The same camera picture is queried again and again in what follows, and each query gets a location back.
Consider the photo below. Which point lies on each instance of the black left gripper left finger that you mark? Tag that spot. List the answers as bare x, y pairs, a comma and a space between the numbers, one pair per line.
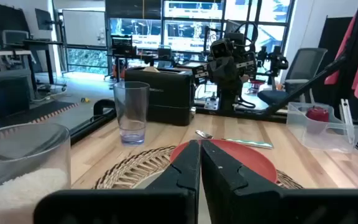
172, 199

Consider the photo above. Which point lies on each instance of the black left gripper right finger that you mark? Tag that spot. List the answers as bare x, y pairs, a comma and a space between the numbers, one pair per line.
235, 199

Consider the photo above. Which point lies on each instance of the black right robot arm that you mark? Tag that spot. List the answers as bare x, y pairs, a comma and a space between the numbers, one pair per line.
244, 59

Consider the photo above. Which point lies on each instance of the black robot arm in background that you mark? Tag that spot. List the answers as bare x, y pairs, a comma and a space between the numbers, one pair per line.
275, 62

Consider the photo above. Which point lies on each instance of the red-orange plate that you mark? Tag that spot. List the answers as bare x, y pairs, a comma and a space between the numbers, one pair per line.
250, 158

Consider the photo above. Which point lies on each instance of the round woven straw placemat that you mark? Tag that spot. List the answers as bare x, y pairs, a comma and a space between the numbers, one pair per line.
129, 169

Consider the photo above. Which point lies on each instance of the black toaster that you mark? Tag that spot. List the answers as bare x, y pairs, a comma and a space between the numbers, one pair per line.
169, 96

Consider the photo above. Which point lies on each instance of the grey office chair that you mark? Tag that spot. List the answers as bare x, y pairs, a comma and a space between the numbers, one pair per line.
303, 67

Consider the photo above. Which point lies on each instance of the empty clear glass, blue base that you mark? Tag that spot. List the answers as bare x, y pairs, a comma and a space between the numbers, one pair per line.
131, 112

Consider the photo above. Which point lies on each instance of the red apple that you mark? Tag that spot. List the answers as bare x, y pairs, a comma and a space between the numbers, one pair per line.
317, 114

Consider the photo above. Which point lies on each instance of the clear plastic bin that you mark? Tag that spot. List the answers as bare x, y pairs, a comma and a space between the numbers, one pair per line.
328, 137

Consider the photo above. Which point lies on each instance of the whiteboard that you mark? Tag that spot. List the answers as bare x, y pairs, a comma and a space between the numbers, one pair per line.
84, 28

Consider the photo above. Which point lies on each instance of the clear glass with white grains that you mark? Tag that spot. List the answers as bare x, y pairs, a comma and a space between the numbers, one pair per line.
17, 155

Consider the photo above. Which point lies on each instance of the black mat with hazard stripes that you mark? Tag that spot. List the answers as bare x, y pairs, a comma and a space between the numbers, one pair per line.
26, 115

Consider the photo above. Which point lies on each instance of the black desk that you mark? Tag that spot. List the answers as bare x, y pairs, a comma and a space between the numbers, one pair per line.
42, 45

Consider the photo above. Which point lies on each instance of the black monitor on stand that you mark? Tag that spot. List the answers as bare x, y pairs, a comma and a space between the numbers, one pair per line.
43, 18

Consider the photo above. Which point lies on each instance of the cardboard cereal box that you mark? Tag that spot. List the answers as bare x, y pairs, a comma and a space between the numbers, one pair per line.
5, 93

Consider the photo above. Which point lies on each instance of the silver metal rail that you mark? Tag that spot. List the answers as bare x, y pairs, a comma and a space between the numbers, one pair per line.
346, 115

